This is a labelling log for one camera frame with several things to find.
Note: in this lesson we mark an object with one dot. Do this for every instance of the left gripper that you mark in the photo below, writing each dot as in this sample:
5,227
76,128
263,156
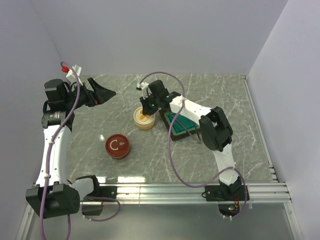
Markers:
99,96

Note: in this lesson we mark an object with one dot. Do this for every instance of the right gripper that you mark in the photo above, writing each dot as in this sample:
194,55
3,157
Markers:
146,110

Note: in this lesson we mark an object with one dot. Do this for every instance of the cream round lid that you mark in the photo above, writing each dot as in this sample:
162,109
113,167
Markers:
139,117

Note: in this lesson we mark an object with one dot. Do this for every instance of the red round lid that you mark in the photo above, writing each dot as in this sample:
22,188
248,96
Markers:
119,137

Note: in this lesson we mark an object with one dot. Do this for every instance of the metal tongs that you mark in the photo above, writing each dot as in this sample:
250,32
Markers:
184,127

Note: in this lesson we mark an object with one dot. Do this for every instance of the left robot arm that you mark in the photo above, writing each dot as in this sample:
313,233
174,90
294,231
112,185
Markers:
57,123

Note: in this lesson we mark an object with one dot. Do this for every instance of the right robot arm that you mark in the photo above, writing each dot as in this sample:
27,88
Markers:
216,131

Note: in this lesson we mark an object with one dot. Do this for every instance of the cream white bowl container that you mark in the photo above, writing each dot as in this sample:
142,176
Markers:
145,125

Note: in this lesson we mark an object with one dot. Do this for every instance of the black teal square tray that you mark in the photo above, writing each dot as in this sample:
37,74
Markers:
167,118

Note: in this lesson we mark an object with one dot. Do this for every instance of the red steel bowl container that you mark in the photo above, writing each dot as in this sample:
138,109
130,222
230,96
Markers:
117,149

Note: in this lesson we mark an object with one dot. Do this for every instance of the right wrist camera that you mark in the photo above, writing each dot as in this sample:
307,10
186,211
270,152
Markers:
143,87

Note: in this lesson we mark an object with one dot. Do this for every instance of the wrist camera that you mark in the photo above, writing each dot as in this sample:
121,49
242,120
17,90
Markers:
143,87
70,76

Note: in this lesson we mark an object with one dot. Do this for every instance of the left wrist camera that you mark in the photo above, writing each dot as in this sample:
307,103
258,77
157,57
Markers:
70,76

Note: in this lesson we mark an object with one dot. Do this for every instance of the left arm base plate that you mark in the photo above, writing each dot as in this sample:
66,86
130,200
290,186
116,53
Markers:
105,191

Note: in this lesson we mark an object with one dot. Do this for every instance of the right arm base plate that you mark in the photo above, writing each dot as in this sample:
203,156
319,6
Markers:
218,193

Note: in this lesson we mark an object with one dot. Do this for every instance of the aluminium mounting rail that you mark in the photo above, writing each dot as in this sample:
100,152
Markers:
160,192

